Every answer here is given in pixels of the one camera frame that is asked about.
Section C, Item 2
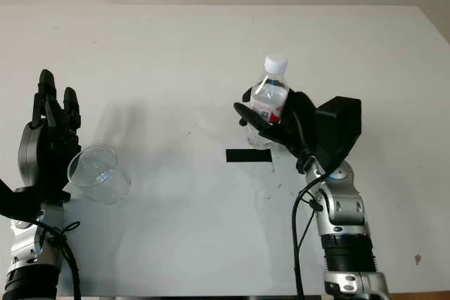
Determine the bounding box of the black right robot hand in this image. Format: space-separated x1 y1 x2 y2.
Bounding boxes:
233 85 319 160

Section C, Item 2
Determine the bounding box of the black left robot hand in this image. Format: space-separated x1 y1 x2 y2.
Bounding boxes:
17 69 84 207

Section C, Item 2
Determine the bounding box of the clear plastic water bottle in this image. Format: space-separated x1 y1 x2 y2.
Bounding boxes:
244 53 291 150

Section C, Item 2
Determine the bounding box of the clear glass cup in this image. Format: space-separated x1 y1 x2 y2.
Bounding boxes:
67 143 133 205

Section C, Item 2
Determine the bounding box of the black tape strip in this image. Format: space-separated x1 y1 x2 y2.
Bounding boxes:
225 148 274 164

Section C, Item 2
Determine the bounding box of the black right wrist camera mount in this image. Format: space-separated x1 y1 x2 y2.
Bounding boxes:
314 96 362 178

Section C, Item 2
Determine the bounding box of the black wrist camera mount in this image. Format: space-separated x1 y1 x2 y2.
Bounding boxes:
314 96 362 178
0 176 45 226

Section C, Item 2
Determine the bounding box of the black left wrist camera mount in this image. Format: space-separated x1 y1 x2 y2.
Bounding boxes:
0 176 45 226

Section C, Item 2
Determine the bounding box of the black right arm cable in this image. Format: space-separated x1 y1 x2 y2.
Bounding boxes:
290 110 328 298

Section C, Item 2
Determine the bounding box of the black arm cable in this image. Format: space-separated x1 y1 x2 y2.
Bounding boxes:
34 221 82 298
290 110 328 298

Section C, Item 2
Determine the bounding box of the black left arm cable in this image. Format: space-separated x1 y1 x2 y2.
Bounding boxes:
34 221 82 298

